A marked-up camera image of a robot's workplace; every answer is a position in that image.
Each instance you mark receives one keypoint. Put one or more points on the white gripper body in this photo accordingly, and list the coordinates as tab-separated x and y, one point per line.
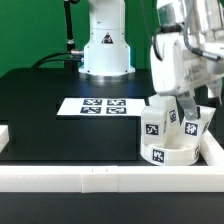
182	63

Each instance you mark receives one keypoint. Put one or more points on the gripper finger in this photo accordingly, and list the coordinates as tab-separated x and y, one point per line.
191	110

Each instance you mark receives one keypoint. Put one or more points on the white round stool seat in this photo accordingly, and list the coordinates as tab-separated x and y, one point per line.
174	155

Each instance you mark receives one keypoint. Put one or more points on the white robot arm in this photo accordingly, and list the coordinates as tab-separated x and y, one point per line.
108	55

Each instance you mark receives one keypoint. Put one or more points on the white U-shaped fence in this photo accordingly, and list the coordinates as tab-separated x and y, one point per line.
91	179

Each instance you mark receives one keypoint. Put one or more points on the white marker base plate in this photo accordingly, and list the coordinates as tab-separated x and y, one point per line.
101	107

